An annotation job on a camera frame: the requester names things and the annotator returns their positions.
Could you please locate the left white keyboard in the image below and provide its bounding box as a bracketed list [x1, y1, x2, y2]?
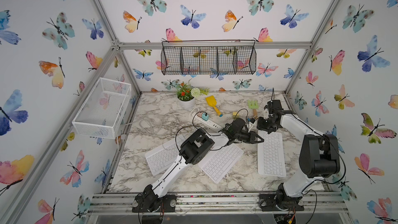
[145, 135, 186, 176]

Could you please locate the white mesh wall basket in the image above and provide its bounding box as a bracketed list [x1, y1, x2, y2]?
[72, 77, 132, 139]

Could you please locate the right white keyboard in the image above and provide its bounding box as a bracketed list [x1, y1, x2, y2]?
[258, 131, 287, 177]

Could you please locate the black wire wall basket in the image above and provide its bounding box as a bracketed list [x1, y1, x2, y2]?
[158, 40, 257, 76]

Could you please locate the white keyboard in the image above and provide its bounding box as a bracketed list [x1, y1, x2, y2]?
[199, 144, 244, 184]
[145, 135, 186, 176]
[258, 131, 287, 177]

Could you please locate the middle white keyboard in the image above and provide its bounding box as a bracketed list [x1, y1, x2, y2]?
[199, 144, 244, 184]

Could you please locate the white power strip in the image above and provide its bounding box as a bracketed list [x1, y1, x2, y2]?
[194, 115, 223, 132]

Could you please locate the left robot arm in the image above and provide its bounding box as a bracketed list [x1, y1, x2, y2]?
[132, 118, 264, 213]

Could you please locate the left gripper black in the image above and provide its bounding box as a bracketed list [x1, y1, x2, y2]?
[233, 132, 264, 145]

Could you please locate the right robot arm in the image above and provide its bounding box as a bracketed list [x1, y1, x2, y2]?
[257, 100, 341, 212]

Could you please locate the teal USB charger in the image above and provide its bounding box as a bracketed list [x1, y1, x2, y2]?
[202, 113, 209, 121]

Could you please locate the potted plant white pot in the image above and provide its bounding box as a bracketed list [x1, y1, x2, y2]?
[176, 81, 210, 110]

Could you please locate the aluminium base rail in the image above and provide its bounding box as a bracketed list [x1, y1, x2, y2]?
[88, 191, 348, 216]

